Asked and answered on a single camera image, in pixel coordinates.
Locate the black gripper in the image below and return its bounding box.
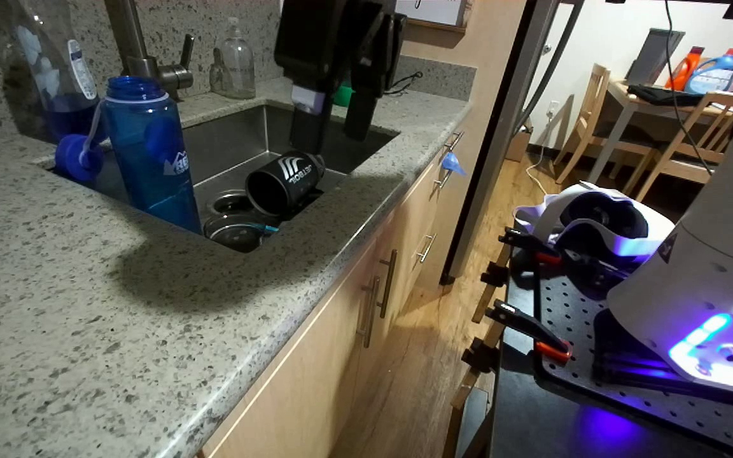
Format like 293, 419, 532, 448
273, 0, 404, 157

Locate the stainless steel sink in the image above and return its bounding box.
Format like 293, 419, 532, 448
47, 98, 403, 255

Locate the clear glass bottle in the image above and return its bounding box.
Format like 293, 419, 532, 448
209, 18, 258, 98

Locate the metal sink drain strainer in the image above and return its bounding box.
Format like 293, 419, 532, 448
209, 187, 261, 223

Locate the blue water bottle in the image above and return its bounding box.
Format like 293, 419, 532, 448
98, 74, 203, 237

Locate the blue water bottle cap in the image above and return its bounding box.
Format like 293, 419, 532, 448
53, 131, 104, 187

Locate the clear dish soap bottle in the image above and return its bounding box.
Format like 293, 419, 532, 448
0, 0, 102, 145

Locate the orange detergent bottle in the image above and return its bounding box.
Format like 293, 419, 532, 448
670, 42, 709, 94

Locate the blue detergent bottle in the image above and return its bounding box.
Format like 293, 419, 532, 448
684, 46, 733, 97

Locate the black mug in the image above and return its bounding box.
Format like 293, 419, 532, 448
245, 150, 328, 218

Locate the round dark bowl teal rim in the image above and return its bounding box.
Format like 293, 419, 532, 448
203, 218, 284, 255

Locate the chrome kitchen faucet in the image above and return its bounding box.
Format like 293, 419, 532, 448
102, 0, 196, 97

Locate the light wood kitchen cabinet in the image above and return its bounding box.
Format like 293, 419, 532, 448
200, 110, 515, 458

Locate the wooden chair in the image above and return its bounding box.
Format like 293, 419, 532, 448
553, 60, 655, 192
635, 85, 733, 204

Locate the wooden dining table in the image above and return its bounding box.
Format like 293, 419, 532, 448
589, 75, 733, 185

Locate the white perforated mounting plate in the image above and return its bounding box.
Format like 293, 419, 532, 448
536, 271, 733, 458

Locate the white VR headset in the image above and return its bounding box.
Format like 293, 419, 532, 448
515, 177, 681, 295

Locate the grey laptop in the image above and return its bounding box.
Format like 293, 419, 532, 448
623, 26, 709, 106

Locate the black robot cart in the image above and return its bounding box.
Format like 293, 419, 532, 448
446, 277, 733, 458

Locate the black toaster power cord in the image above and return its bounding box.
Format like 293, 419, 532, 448
387, 68, 427, 94

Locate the metal cabinet door handle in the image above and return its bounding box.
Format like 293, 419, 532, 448
354, 277, 383, 350
375, 248, 399, 319

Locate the black clamp red handle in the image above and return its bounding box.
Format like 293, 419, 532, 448
459, 300, 575, 377
478, 225, 579, 290

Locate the black hanging cable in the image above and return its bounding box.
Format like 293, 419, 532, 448
659, 0, 718, 176

